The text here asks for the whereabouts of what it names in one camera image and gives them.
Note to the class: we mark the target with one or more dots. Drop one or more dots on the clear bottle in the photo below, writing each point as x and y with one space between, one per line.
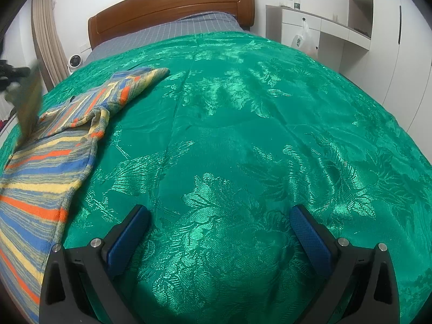
296 3

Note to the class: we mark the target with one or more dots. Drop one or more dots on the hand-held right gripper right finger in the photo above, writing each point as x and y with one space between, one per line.
308 239

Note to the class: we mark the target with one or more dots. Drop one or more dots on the grey checked pillow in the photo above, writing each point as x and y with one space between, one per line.
189 23

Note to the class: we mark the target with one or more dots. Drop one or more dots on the white desk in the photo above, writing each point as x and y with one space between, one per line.
337 28

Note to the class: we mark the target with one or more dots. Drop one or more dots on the green patterned blanket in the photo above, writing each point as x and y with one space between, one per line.
236 125

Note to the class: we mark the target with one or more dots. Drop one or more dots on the beige curtain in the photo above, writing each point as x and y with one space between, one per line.
47 33

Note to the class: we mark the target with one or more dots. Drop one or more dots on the red object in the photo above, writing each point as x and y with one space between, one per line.
4 125

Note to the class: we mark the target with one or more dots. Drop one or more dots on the white wardrobe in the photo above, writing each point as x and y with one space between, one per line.
398 57

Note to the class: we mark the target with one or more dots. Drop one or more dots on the striped knit sweater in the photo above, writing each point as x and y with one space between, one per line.
50 162

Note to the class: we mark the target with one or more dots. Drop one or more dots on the white round fan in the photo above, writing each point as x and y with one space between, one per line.
75 63

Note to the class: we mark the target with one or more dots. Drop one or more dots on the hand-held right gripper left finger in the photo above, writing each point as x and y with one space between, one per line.
130 239

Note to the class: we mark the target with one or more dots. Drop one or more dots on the wooden bed headboard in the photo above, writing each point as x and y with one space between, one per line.
168 3

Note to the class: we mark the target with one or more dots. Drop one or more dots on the white plastic bag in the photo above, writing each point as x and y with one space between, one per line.
305 42

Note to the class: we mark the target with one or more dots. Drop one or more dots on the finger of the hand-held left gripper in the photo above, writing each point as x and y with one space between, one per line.
13 72

